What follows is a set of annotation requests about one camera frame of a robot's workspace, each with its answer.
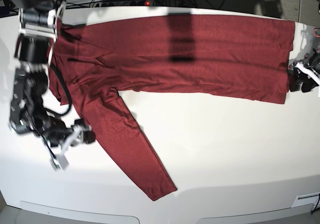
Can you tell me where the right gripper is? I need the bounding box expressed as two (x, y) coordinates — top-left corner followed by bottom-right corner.
(41, 118), (96, 160)

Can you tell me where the dark red long-sleeve T-shirt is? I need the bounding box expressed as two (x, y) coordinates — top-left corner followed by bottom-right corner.
(51, 14), (296, 201)

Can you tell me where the black power strip red switch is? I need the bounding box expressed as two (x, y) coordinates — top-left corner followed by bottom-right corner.
(92, 0), (156, 7)

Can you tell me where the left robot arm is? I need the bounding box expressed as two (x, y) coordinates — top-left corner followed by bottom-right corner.
(287, 27), (320, 93)

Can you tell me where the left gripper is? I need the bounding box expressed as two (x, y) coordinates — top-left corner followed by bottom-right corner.
(288, 62), (320, 92)

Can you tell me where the white label plate on table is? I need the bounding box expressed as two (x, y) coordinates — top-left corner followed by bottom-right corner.
(292, 192), (320, 208)

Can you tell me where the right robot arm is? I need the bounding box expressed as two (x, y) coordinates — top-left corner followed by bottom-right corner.
(9, 0), (96, 170)

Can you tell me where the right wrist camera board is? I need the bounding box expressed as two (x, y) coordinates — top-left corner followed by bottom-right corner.
(50, 154), (69, 171)

